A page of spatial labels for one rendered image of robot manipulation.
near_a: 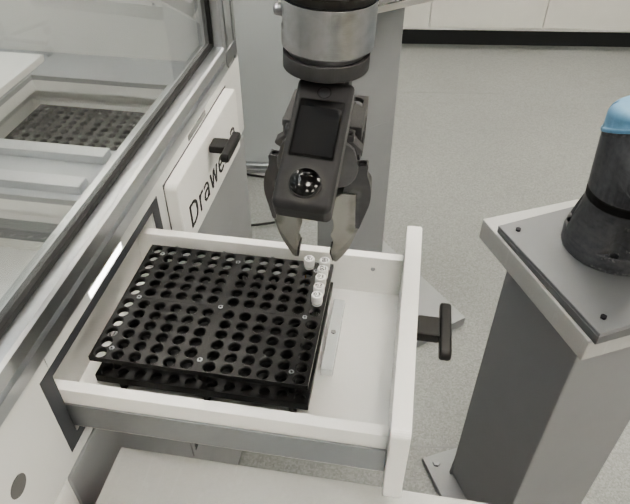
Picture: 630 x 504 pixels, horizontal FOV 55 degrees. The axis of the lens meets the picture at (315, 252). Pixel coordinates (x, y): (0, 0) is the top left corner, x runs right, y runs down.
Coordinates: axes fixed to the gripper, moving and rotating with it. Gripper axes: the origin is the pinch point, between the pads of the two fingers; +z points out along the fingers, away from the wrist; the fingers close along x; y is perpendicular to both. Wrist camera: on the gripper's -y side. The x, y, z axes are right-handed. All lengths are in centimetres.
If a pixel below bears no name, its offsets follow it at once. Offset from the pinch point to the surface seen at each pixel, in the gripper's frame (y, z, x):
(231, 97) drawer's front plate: 41.7, 6.1, 20.4
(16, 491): -23.7, 11.0, 21.9
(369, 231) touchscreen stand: 91, 70, -3
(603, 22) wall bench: 306, 78, -110
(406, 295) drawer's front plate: 0.4, 4.6, -9.7
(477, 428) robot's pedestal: 32, 71, -31
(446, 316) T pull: -0.4, 6.1, -14.1
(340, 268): 9.6, 10.6, -1.9
